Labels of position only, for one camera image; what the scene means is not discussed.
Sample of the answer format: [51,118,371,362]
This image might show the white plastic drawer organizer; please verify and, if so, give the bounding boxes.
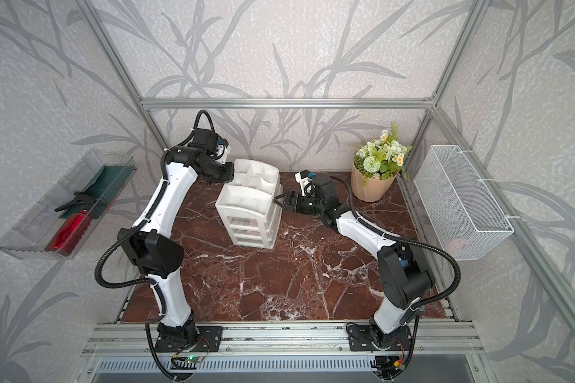
[215,159,283,249]

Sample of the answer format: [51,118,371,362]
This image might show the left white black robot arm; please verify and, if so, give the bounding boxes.
[94,110,235,345]

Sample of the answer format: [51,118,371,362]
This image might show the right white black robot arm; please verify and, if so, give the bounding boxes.
[273,171,462,343]

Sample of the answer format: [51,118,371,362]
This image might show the beige flower pot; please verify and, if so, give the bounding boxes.
[351,164,396,203]

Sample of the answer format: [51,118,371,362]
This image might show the white green artificial flowers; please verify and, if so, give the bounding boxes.
[353,122,412,180]

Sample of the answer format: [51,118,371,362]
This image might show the green cloth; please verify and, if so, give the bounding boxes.
[60,165,136,220]

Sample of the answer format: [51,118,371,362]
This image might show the black clamp tool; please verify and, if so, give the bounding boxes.
[54,191,97,212]

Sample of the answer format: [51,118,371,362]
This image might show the red brush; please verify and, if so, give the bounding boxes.
[45,210,92,257]

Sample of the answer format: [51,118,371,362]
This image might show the pink object in basket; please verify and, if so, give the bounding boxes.
[445,238,469,258]

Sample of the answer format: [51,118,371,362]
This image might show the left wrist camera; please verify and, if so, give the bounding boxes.
[214,138,230,164]

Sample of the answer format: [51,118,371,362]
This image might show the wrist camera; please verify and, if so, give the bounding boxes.
[214,138,230,164]
[295,170,315,196]

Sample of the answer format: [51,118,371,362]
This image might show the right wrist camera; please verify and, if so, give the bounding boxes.
[295,170,315,196]

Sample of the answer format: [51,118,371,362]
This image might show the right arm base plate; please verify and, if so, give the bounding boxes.
[345,322,412,352]

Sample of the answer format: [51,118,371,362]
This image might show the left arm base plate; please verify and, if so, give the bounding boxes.
[154,324,224,353]

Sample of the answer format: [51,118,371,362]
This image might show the clear plastic wall tray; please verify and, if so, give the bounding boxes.
[0,150,137,260]

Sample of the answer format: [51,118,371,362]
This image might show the white wire mesh basket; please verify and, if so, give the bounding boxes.
[415,145,514,261]

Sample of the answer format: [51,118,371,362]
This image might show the aluminium front rail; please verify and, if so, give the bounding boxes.
[81,319,486,357]

